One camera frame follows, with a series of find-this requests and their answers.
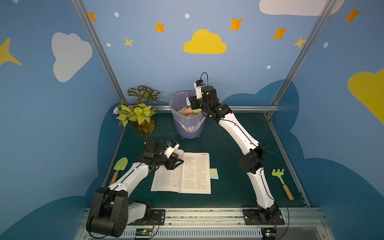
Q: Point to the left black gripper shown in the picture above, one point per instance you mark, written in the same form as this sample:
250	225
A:
168	159

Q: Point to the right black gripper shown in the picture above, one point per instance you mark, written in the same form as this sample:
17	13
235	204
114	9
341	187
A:
194	102

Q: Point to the magazine book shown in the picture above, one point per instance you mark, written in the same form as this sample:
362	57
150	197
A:
191	177

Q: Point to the green sticky note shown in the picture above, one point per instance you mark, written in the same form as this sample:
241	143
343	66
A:
214	174

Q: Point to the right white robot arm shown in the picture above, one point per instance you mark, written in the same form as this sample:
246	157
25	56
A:
252	163

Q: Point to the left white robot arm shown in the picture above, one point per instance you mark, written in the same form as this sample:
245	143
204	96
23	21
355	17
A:
111	211

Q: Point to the discarded sticky notes pile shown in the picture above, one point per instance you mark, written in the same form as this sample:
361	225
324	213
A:
188	111

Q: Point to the clear plastic bin liner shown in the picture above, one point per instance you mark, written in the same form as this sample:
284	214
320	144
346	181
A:
187	118

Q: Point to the purple trash bin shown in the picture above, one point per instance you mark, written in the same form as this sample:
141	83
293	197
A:
190	126

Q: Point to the green toy shovel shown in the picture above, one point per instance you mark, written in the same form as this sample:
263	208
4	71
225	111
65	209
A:
119	166

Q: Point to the potted green plant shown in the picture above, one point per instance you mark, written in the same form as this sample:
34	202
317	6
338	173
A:
141	113

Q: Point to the left circuit board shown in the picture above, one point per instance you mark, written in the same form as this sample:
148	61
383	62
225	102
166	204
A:
145	233

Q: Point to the circuit board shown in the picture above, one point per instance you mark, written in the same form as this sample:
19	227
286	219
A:
145	233
269	234

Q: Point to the green toy rake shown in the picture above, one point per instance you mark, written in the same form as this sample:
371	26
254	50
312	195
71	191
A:
279	174

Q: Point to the right circuit board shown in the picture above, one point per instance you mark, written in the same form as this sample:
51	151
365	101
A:
269	234

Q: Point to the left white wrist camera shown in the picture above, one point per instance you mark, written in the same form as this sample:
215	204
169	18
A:
170	148

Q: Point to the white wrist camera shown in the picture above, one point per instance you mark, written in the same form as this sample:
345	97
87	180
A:
198	87
170	148

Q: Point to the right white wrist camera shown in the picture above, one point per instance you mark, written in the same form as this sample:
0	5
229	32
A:
198	87

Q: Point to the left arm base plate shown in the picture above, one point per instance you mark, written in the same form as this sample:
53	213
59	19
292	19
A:
156	216

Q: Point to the aluminium frame back bar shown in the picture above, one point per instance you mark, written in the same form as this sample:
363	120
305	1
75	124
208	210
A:
233	108

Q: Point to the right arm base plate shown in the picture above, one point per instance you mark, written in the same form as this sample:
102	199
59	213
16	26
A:
255	217

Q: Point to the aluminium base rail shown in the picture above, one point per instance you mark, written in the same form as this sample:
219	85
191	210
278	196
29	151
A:
229	224

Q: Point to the right aluminium frame post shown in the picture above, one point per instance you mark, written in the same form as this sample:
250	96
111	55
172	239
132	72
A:
312	37

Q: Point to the aluminium frame post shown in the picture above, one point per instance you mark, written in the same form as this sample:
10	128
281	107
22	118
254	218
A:
312	37
91	31

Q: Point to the left aluminium frame post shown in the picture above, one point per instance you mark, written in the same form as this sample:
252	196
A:
91	31

